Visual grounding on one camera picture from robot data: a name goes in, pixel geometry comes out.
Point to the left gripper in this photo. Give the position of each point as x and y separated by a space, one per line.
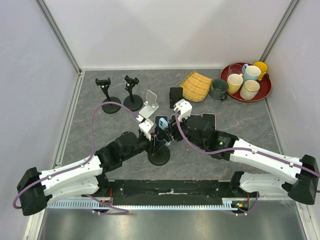
156 142

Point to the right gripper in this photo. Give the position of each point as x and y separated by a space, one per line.
178 136

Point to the cream case phone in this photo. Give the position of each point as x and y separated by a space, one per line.
211 118

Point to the black pole stand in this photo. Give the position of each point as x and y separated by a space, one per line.
104 86
133 102
161 157

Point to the lavender case phone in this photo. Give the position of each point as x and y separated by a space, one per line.
157 120

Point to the purple phone from pole stand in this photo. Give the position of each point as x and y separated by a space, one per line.
195 115

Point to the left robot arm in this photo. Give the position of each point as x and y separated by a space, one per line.
37 189

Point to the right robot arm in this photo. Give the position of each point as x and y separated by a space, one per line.
297 177

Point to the white folding phone stand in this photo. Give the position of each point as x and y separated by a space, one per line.
149 106

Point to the black folding phone stand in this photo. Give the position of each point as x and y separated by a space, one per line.
175 95

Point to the yellow bamboo tray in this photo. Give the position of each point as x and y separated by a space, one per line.
195 87

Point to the dark green mug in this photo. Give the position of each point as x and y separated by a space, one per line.
218 89

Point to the pale yellow cup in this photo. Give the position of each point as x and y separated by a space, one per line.
234 82

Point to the cream textured cup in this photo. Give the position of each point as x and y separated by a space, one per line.
249 89

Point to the clear glass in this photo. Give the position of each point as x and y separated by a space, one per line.
235 68

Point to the light blue mug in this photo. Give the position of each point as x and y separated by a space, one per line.
250 72

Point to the red round tray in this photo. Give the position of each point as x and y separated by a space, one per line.
265 85

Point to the yellow mug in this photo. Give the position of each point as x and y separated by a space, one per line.
263 69

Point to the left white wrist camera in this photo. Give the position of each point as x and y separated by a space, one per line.
146 126

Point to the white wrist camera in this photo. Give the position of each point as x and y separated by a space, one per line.
183 108
146 126

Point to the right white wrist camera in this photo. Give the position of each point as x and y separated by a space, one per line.
183 108

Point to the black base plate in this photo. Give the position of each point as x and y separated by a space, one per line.
126 192

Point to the grey cable duct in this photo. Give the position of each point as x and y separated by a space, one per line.
90 204

